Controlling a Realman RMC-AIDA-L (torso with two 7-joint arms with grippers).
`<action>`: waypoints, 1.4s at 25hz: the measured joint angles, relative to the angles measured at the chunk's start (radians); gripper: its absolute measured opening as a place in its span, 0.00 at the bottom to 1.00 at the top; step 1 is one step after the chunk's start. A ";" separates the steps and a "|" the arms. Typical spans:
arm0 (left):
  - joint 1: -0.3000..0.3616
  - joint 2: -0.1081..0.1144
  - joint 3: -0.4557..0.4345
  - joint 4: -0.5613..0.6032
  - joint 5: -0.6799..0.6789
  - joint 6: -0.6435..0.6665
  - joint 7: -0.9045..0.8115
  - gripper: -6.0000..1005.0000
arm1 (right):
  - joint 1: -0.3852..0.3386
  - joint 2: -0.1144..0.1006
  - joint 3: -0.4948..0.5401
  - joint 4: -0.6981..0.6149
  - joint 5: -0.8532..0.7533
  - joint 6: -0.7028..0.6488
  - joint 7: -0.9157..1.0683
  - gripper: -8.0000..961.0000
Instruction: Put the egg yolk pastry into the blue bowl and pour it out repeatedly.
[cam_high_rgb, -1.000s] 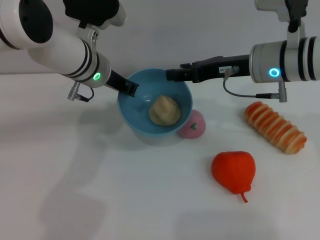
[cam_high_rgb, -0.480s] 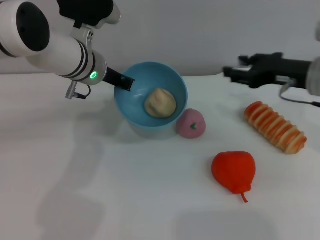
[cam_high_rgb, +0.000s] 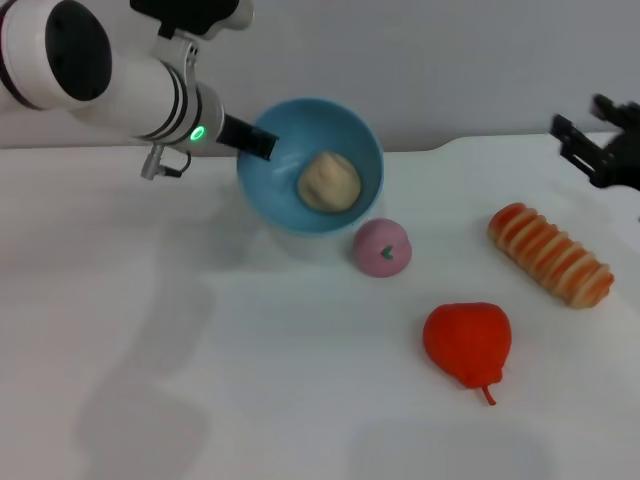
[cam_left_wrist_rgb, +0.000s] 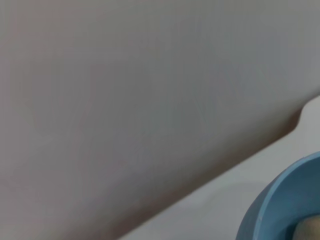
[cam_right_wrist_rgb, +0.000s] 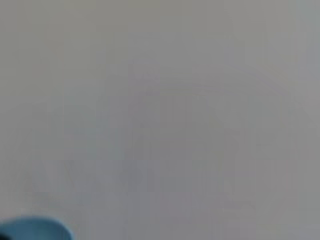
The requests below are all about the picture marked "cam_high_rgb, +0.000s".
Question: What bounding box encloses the red pear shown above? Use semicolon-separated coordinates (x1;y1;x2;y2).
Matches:
422;301;513;407

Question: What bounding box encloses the pink peach bun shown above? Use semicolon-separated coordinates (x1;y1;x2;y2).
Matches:
352;217;414;278

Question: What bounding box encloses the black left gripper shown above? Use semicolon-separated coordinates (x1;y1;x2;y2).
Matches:
215;113;280;162

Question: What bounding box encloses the blue bowl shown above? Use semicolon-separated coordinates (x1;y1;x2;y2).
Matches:
235;97;385;237

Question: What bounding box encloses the left arm cable with connector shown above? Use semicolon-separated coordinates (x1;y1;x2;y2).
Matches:
139;144;192;181

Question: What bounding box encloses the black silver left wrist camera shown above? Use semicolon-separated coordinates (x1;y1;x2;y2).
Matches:
129;0;255;41

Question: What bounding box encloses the beige egg yolk pastry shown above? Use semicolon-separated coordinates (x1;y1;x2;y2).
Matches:
296;150;362;215

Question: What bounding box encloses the orange striped bread roll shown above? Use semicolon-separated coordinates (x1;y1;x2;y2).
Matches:
487;202;614;310

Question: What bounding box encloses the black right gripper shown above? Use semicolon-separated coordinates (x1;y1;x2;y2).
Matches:
548;93;640;192

